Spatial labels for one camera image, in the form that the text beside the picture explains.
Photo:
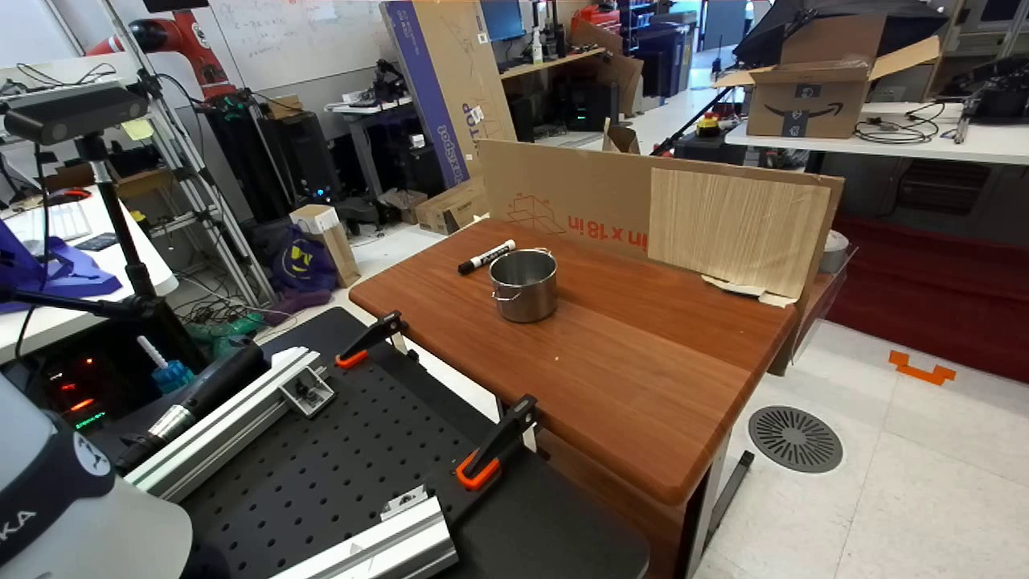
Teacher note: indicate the black and white marker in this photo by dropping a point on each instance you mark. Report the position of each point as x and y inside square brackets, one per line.
[488, 258]

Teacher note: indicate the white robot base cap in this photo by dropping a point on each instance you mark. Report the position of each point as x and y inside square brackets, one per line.
[65, 511]

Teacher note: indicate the stainless steel pot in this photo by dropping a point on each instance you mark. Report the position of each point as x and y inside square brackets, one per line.
[526, 283]

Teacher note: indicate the orange floor tape marker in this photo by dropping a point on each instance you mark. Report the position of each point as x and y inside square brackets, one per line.
[933, 375]

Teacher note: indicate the wooden table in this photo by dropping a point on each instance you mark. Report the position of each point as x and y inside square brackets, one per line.
[639, 375]

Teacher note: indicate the rear black orange clamp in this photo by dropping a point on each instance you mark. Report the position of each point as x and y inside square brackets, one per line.
[366, 339]

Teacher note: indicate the black orange clamp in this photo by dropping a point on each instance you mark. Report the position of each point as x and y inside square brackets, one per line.
[366, 339]
[488, 460]

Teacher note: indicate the black perforated breadboard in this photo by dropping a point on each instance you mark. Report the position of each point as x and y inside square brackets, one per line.
[311, 484]

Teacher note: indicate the front black orange clamp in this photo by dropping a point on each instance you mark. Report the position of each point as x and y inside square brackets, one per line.
[488, 460]

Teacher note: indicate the brown cardboard backdrop panel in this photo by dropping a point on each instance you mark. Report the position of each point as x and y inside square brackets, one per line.
[744, 228]

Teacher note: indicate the tall leaning cardboard box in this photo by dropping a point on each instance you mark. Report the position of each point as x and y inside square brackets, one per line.
[455, 77]

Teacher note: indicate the round floor drain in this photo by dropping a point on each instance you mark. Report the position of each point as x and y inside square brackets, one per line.
[796, 437]

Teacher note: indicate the open Amazon cardboard box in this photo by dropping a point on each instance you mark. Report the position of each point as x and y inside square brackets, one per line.
[807, 65]

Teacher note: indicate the white work table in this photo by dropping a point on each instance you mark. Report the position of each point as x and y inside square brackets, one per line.
[910, 129]

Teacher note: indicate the purple cloth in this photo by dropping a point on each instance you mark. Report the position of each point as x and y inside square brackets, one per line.
[52, 276]

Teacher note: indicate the long aluminium extrusion rail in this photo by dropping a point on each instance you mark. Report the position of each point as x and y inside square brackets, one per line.
[298, 383]

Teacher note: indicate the short aluminium extrusion rail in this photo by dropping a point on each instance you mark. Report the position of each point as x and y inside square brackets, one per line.
[408, 537]

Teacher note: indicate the black camera on tripod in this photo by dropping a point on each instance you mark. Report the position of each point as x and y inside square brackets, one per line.
[72, 113]

